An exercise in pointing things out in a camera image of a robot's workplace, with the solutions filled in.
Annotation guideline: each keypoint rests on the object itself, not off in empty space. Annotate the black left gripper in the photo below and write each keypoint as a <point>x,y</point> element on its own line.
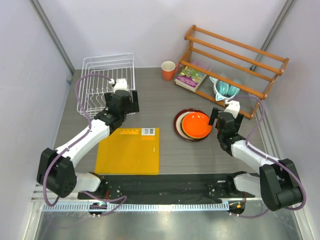
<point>132,107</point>

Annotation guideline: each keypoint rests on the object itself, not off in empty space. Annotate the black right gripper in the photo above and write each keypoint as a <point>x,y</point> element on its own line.
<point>238,121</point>

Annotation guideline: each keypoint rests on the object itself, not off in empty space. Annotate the orange plate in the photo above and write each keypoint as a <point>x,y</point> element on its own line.
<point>202,120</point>

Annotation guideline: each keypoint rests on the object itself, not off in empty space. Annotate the large red cream plate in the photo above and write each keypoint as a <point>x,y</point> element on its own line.
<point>175,123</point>

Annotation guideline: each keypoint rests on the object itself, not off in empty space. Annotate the green plate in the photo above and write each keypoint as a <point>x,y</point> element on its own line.
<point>189,129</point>

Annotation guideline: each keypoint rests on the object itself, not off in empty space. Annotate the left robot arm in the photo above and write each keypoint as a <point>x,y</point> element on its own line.
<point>56,171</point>

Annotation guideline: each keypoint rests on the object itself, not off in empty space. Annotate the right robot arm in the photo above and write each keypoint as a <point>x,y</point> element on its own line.
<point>277,181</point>

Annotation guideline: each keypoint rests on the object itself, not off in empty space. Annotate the wooden shelf rack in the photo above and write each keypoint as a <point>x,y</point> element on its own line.
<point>248,68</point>

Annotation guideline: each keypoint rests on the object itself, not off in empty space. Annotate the white cat-ear bowl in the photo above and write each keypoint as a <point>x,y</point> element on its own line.
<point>218,97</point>

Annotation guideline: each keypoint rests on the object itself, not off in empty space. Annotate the yellow board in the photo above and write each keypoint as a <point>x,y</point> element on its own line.
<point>129,151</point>

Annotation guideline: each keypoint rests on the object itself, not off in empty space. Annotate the purple book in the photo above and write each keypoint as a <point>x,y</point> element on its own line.
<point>190,79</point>

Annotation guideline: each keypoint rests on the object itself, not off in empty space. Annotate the orange mug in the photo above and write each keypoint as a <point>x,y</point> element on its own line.
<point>169,69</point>

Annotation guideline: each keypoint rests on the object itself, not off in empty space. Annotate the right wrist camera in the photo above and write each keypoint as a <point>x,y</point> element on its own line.
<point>232,107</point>

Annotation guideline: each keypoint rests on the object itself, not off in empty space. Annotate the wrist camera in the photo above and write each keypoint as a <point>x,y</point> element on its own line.
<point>118,84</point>
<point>232,107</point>

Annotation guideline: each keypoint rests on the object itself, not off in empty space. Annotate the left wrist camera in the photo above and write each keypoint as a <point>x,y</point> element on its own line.
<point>118,84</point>

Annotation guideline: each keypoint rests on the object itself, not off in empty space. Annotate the white wire dish rack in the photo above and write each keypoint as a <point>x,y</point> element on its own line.
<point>101,74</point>

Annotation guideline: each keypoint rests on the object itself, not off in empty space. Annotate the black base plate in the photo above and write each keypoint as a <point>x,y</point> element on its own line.
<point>171,189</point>

